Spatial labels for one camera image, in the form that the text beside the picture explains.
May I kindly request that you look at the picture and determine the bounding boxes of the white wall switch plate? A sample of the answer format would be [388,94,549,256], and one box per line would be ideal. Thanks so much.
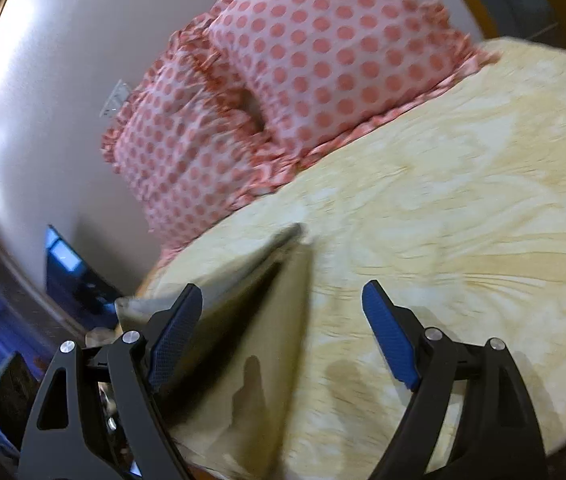
[101,80,132,119]

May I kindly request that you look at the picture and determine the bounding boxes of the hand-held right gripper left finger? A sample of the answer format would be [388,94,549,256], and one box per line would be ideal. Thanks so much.
[17,283,204,480]

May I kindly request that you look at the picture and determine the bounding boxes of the yellow patterned bed blanket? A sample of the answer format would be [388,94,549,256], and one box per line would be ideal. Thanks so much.
[135,36,566,480]

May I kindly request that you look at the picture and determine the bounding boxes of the large red polka dot pillow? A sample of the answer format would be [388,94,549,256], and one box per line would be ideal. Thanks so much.
[207,0,484,157]

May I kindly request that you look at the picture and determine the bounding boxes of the black office chair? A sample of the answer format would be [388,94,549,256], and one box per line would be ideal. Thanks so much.
[0,352,41,436]

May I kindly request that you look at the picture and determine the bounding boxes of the beige pants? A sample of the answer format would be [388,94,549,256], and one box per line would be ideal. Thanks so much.
[114,223,314,480]

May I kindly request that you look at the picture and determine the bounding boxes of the small red polka dot pillow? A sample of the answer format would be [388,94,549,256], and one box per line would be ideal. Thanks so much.
[101,2,309,261]

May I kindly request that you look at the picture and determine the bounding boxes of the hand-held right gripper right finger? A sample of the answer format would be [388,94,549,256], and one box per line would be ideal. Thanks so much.
[361,280,549,480]

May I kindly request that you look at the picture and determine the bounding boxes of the wall-mounted television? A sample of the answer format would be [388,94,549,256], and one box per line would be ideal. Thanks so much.
[44,225,124,317]

